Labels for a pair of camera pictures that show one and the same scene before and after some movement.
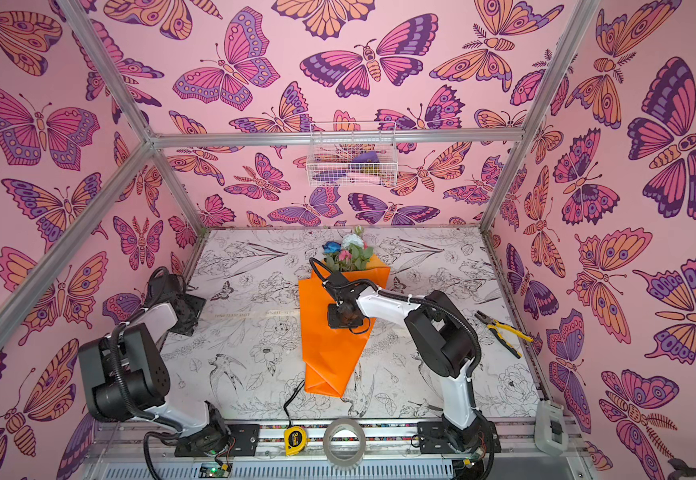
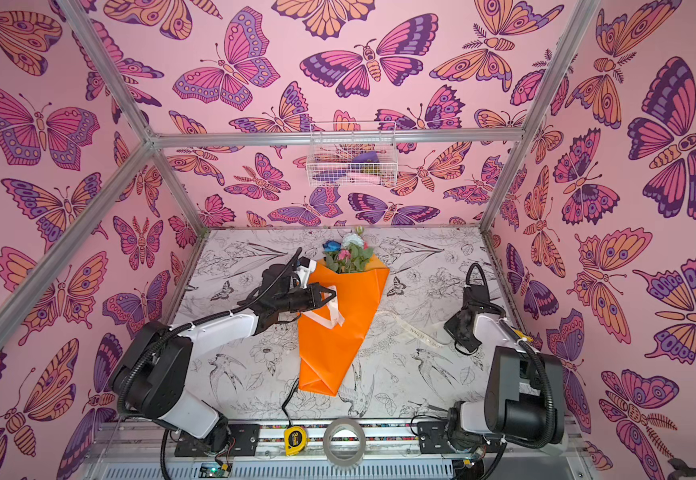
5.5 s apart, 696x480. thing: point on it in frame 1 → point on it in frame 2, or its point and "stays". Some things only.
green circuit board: [211, 470] stays
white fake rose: [352, 239] stays
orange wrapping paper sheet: [329, 352] stays
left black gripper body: [194, 307] → [281, 307]
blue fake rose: [331, 247] stays
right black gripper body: [341, 316] → [462, 335]
